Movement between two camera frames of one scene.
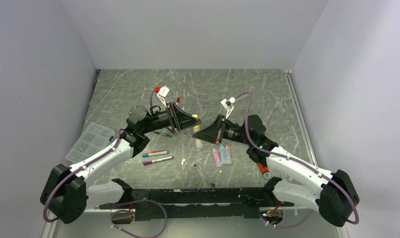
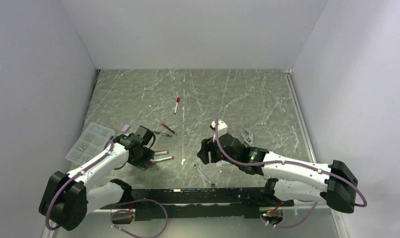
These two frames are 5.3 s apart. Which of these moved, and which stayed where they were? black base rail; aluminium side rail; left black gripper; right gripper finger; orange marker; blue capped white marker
Moved: right gripper finger; left black gripper
Stayed: aluminium side rail; black base rail; orange marker; blue capped white marker
